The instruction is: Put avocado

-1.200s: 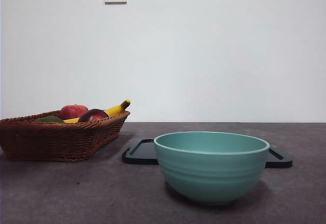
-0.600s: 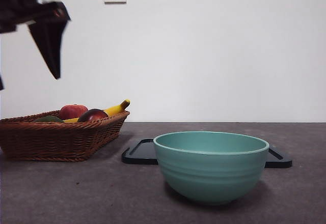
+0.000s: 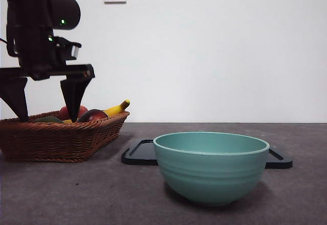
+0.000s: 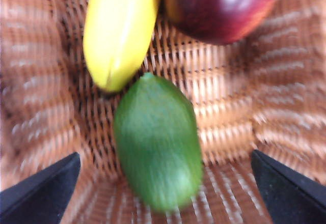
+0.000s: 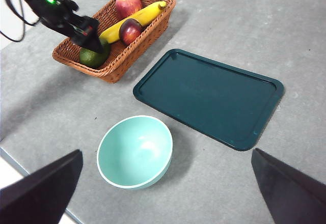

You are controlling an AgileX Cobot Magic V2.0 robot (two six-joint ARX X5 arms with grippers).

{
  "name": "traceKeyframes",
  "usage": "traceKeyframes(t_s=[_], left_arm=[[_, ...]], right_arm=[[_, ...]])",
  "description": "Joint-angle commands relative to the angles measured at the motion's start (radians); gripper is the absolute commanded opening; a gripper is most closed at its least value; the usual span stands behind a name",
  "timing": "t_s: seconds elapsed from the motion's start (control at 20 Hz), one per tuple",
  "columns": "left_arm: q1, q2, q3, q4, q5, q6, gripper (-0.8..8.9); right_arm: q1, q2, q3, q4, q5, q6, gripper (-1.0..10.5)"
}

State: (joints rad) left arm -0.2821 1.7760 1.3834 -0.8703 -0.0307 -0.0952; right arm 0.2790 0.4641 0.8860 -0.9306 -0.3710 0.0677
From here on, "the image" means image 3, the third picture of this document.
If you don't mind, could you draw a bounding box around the teal ceramic bowl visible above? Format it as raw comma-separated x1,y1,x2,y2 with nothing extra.
153,131,270,207

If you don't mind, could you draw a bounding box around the red apple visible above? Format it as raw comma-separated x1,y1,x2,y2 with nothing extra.
59,105,88,120

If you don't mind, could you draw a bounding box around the dark rectangular tray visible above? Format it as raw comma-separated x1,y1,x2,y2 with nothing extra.
121,139,294,170

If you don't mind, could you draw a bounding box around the dark red mango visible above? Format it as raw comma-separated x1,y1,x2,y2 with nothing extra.
76,109,109,123

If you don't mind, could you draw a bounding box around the brown wicker basket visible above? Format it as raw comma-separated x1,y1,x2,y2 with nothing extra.
0,110,131,163

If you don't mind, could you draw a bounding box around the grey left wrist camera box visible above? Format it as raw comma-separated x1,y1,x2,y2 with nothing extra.
60,37,82,61

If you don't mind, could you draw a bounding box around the yellow banana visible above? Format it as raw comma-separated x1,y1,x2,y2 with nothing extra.
62,99,131,124

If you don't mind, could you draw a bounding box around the green avocado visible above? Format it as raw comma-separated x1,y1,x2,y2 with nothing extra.
34,116,64,124

